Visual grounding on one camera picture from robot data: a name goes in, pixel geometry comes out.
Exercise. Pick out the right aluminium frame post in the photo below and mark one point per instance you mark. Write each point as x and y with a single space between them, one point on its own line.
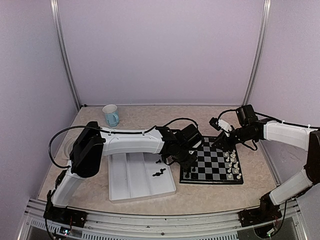
259 50

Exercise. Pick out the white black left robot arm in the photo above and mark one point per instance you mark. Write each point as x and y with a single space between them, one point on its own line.
94 142

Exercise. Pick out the left aluminium frame post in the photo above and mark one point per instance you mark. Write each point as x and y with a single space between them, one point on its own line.
54 5

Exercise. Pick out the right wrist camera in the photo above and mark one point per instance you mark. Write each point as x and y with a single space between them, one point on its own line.
221 125

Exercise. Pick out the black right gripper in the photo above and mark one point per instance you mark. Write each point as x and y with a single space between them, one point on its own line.
221 139

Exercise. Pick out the aluminium frame post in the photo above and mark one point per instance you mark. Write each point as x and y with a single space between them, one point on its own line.
259 50
54 5

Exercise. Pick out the white plastic tray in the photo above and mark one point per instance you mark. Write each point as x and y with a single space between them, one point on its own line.
130 178

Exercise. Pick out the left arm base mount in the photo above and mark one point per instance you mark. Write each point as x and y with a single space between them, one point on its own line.
66 216

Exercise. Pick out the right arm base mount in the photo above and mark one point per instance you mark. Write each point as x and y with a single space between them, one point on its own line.
255 216

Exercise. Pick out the clear plastic lid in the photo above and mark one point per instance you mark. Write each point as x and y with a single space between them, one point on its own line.
68 148

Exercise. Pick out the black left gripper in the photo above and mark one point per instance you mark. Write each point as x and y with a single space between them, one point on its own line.
188 165

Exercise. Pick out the front aluminium rail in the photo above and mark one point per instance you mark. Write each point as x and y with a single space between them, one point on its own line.
223 225

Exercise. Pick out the light blue mug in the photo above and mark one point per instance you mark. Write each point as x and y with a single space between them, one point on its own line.
111 115

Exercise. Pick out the black white chess board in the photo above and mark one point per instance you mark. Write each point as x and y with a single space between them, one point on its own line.
211 167

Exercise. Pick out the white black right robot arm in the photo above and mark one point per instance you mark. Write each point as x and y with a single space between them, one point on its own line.
305 137

